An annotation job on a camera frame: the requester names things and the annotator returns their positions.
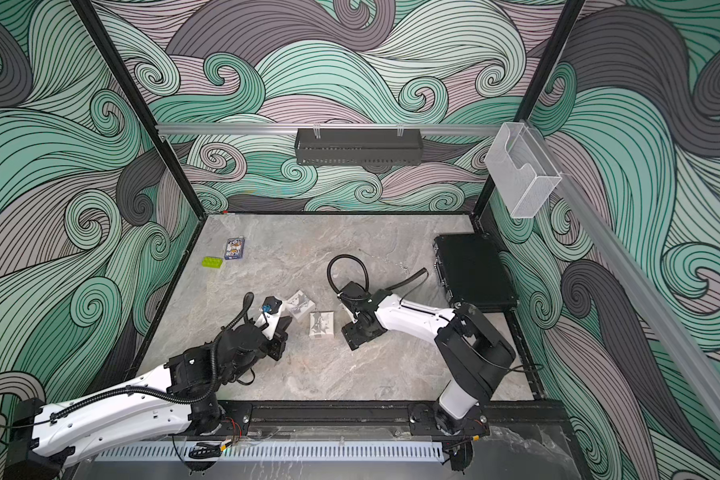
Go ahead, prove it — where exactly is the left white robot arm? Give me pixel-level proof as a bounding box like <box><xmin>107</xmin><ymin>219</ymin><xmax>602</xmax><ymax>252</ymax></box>
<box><xmin>3</xmin><ymin>293</ymin><xmax>292</xmax><ymax>479</ymax></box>

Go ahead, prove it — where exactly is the blue playing card box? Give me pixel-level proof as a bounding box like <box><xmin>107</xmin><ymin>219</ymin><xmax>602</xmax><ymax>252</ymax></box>
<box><xmin>223</xmin><ymin>237</ymin><xmax>245</xmax><ymax>260</ymax></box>

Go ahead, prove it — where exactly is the green toy building brick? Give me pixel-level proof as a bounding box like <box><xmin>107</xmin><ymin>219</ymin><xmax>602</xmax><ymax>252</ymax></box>
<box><xmin>201</xmin><ymin>256</ymin><xmax>223</xmax><ymax>269</ymax></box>

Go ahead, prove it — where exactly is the black case on table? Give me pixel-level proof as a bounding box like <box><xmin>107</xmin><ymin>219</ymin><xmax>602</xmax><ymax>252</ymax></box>
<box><xmin>433</xmin><ymin>233</ymin><xmax>517</xmax><ymax>313</ymax></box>

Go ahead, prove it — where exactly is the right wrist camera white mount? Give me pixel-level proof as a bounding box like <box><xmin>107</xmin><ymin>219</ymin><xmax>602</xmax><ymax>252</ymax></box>
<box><xmin>340</xmin><ymin>298</ymin><xmax>357</xmax><ymax>323</ymax></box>

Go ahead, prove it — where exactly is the white slotted cable duct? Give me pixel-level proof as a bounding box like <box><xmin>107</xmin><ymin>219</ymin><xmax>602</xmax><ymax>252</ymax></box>
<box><xmin>96</xmin><ymin>440</ymin><xmax>445</xmax><ymax>463</ymax></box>

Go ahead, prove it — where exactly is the black wall tray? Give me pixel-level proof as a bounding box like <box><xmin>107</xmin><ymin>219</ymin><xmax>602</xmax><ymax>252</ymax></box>
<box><xmin>294</xmin><ymin>129</ymin><xmax>424</xmax><ymax>167</ymax></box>

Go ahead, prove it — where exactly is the aluminium wall rail back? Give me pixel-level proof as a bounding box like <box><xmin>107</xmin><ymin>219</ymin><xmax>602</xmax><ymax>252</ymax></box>
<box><xmin>155</xmin><ymin>122</ymin><xmax>501</xmax><ymax>137</ymax></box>

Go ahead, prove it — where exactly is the aluminium wall rail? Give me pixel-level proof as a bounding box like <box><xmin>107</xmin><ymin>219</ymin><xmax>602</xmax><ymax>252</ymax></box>
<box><xmin>155</xmin><ymin>122</ymin><xmax>501</xmax><ymax>137</ymax></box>
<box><xmin>527</xmin><ymin>122</ymin><xmax>720</xmax><ymax>463</ymax></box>

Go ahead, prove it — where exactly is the clear acrylic wall holder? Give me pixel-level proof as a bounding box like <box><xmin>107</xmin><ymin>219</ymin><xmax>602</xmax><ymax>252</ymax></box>
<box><xmin>484</xmin><ymin>122</ymin><xmax>561</xmax><ymax>219</ymax></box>

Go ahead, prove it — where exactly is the right black corner post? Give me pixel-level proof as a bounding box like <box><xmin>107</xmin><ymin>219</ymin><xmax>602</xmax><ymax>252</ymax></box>
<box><xmin>472</xmin><ymin>1</ymin><xmax>585</xmax><ymax>221</ymax></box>

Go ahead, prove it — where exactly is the aluminium wall rail right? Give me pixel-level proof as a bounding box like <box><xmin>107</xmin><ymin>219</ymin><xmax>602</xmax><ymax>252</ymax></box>
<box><xmin>527</xmin><ymin>122</ymin><xmax>720</xmax><ymax>463</ymax></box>

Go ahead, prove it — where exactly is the black corner frame post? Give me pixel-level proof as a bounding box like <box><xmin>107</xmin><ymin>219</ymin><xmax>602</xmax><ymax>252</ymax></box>
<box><xmin>70</xmin><ymin>0</ymin><xmax>207</xmax><ymax>222</ymax></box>

